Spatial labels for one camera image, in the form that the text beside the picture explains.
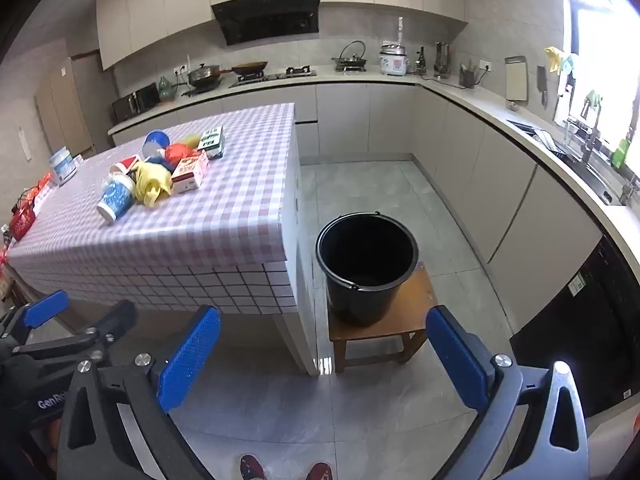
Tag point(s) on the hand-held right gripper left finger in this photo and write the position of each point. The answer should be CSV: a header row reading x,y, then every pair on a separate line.
x,y
190,355

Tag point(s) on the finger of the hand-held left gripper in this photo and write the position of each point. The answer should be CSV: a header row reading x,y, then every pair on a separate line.
x,y
46,307
112,322

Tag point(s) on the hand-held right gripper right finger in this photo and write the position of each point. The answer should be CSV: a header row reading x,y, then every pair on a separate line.
x,y
455,360

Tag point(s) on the black plastic bucket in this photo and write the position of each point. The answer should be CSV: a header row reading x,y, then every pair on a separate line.
x,y
360,300

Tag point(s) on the blue white paper cup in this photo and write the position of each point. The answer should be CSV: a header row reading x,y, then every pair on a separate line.
x,y
116,197

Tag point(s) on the yellow cloth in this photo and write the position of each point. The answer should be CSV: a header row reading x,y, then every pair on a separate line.
x,y
150,180

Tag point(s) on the red paper cup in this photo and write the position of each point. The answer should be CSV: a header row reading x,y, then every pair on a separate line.
x,y
125,164

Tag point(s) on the blue cloth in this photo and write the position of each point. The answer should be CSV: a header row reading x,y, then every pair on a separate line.
x,y
159,161

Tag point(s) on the red white carton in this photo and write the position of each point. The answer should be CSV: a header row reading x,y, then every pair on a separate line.
x,y
190,172

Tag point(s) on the orange mesh bag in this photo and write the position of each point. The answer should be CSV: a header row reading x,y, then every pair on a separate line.
x,y
180,154

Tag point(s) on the blue plastic cup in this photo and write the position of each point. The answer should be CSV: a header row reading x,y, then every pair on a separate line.
x,y
155,142

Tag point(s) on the yellow sponge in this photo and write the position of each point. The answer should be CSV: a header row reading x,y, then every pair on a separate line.
x,y
189,139

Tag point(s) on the green white carton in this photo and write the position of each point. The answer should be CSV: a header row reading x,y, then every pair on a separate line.
x,y
211,140

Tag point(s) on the small wooden stool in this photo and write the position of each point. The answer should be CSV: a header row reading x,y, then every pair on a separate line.
x,y
405,315

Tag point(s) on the red basket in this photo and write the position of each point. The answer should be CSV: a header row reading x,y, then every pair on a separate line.
x,y
22,217

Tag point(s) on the black dishwasher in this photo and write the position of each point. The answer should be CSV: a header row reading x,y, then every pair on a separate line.
x,y
580,330

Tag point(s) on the person's left shoe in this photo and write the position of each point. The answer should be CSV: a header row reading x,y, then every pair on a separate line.
x,y
252,467

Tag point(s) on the person's shoe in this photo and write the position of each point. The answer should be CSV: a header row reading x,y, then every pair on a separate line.
x,y
319,472
252,467

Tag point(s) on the blue wet wipes box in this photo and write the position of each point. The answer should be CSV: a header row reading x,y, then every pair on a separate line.
x,y
62,166

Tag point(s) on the person's right shoe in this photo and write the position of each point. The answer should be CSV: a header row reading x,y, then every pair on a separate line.
x,y
319,472

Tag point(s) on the beige base cabinets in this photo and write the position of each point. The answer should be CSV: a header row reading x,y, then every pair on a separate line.
x,y
450,160

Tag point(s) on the tall beige cabinet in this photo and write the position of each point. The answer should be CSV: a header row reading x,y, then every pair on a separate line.
x,y
75,105

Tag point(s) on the black microwave oven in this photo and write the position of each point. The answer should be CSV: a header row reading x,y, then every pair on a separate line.
x,y
135,102

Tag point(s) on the kitchen sink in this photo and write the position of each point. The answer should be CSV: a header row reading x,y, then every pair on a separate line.
x,y
595,175

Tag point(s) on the green ceramic vase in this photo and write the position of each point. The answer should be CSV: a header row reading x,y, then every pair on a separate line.
x,y
167,90

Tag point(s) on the small grey dish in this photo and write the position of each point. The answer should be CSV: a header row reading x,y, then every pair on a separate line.
x,y
512,105

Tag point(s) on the steel kitchen faucet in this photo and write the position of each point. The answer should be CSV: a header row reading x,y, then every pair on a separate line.
x,y
590,135

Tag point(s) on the steel pot with lid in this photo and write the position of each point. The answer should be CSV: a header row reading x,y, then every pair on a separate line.
x,y
205,76

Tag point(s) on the green bottle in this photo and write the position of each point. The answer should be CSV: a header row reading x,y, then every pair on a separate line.
x,y
621,155

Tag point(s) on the white kitchen countertop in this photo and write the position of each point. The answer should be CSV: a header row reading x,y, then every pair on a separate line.
x,y
450,91

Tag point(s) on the dark utensil holder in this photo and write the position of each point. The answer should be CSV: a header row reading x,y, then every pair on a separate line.
x,y
467,79

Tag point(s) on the grey cutting board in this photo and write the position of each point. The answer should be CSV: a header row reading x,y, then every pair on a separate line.
x,y
516,79

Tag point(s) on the black wok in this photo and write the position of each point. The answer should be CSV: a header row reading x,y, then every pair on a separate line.
x,y
249,67

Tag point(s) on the black gas stove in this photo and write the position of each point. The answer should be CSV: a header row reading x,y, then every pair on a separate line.
x,y
280,79

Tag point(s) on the hanging cleaver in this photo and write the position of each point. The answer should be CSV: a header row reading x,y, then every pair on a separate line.
x,y
543,82

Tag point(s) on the steel knife rack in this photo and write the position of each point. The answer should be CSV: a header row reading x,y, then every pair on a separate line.
x,y
441,62

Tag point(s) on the dark glass bottle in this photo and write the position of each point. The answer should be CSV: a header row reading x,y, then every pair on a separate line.
x,y
421,62

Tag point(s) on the white rice cooker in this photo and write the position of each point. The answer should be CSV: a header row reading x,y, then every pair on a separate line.
x,y
394,60

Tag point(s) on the green hanging cloth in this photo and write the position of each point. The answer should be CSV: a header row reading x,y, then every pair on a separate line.
x,y
566,64

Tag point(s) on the yellow hanging glove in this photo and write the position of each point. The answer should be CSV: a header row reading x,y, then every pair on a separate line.
x,y
553,59

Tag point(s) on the black range hood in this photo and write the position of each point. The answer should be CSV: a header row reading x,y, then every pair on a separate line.
x,y
270,20

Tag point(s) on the beige wall cabinets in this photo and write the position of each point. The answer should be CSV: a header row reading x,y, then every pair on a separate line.
x,y
165,5

